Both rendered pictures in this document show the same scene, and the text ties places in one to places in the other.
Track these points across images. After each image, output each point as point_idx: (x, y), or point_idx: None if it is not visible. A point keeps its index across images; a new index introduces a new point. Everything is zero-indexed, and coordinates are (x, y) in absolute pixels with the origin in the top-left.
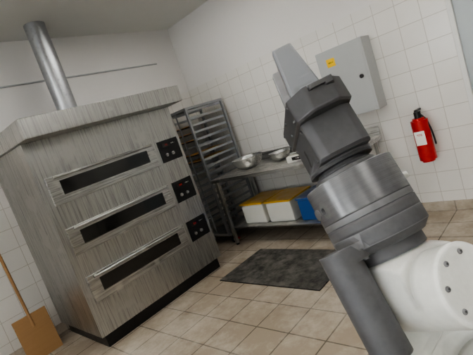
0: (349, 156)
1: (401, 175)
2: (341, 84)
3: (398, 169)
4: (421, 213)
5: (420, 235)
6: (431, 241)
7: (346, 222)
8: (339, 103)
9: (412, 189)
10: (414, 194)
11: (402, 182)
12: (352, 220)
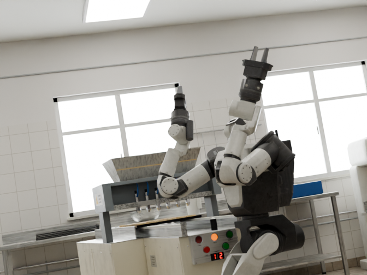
0: (246, 77)
1: (241, 84)
2: (243, 61)
3: (242, 83)
4: (238, 93)
5: (240, 98)
6: (240, 100)
7: None
8: (244, 65)
9: (241, 88)
10: (240, 89)
11: (240, 86)
12: None
